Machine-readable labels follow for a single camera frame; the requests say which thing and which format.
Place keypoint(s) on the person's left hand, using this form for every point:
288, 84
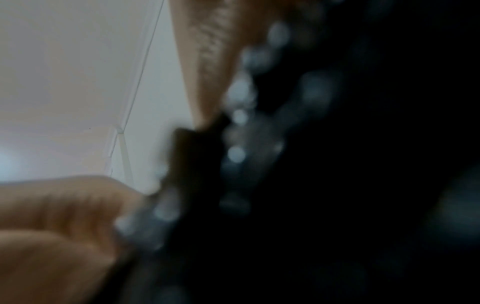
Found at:
48, 237

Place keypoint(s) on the person's right hand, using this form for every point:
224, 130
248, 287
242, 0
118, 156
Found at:
210, 44

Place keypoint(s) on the black bubble wrap piece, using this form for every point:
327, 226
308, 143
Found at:
337, 178

